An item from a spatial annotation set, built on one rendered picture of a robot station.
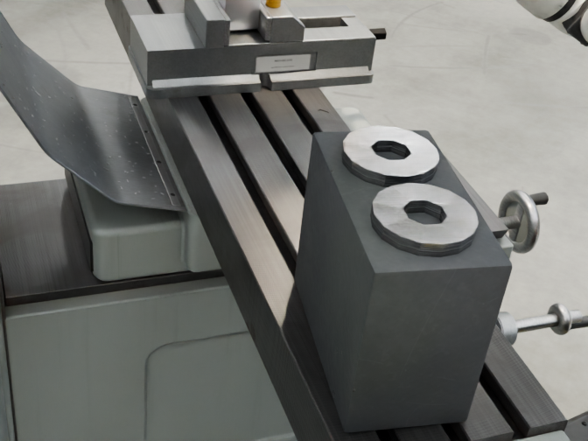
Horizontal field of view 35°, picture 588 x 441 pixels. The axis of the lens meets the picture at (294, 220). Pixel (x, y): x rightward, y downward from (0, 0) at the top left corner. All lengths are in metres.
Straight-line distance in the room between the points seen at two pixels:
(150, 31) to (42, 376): 0.51
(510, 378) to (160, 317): 0.58
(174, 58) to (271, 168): 0.24
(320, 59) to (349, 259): 0.64
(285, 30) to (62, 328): 0.52
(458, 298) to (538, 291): 1.90
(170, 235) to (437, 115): 2.25
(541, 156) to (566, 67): 0.78
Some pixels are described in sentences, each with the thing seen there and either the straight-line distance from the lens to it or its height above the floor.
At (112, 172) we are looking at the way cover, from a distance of 1.27.
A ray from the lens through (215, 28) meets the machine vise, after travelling 1.32.
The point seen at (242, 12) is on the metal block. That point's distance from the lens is 1.36.
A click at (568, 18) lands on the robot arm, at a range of 1.33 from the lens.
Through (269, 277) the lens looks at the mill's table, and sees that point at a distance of 1.01.
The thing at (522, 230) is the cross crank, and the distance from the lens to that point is 1.72.
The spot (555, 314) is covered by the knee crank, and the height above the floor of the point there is 0.54.
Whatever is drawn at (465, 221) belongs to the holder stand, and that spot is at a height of 1.14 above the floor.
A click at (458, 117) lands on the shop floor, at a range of 3.44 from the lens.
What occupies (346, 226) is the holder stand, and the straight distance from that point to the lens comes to 0.80.
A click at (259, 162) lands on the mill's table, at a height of 0.94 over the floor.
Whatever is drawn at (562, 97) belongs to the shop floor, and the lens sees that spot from 3.76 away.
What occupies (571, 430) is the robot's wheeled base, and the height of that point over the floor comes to 0.59.
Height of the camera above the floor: 1.58
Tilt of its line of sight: 35 degrees down
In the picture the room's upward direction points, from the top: 7 degrees clockwise
